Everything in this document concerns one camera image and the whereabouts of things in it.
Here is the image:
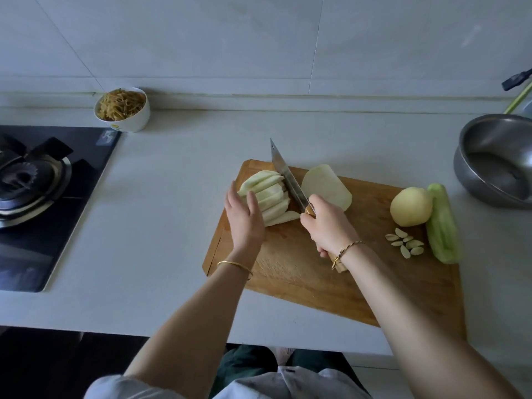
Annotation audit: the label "wooden cutting board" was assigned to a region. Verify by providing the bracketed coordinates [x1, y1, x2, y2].
[202, 158, 467, 341]

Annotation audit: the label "cleaver with wooden handle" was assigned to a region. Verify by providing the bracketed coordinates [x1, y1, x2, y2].
[269, 139, 350, 275]

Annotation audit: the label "gold bangle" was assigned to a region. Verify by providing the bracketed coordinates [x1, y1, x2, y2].
[216, 259, 254, 281]

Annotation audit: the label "peeled yellow potato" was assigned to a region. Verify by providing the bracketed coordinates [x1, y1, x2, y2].
[390, 187, 434, 228]

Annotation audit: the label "black gas stove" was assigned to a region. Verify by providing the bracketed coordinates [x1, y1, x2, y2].
[0, 125, 122, 294]

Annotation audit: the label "pile of white diced vegetable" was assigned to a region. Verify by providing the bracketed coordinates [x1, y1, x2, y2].
[300, 163, 354, 213]

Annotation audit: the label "peeled green cucumber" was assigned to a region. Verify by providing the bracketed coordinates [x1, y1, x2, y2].
[424, 182, 462, 265]

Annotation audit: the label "person's left hand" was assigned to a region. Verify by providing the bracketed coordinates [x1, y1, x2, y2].
[223, 180, 267, 263]

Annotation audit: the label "white patterned garment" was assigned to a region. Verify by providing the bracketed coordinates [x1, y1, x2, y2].
[83, 365, 375, 399]

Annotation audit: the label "white bowl of noodles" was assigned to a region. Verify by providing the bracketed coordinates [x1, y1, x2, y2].
[93, 86, 152, 134]

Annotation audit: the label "dark green trousers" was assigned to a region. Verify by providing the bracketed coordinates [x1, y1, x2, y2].
[208, 345, 367, 399]

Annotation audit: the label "person's right forearm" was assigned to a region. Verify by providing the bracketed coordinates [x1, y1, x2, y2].
[332, 245, 525, 399]

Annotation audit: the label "pale green cabbage vegetable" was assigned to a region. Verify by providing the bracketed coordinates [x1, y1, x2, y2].
[238, 169, 301, 228]

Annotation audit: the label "braided cord bracelet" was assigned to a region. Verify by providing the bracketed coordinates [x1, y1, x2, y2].
[330, 239, 365, 272]

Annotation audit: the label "person's right hand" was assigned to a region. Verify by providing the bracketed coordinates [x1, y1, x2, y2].
[300, 193, 362, 261]

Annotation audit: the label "person's left forearm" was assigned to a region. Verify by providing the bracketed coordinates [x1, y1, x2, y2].
[123, 257, 254, 399]

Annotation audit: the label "person's right foot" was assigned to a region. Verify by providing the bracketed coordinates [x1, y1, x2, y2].
[270, 346, 296, 366]

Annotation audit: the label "deep stainless steel bowl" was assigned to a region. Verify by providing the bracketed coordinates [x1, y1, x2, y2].
[453, 114, 532, 208]

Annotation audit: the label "pile of garlic cloves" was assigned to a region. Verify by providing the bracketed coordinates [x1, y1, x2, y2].
[385, 227, 426, 260]

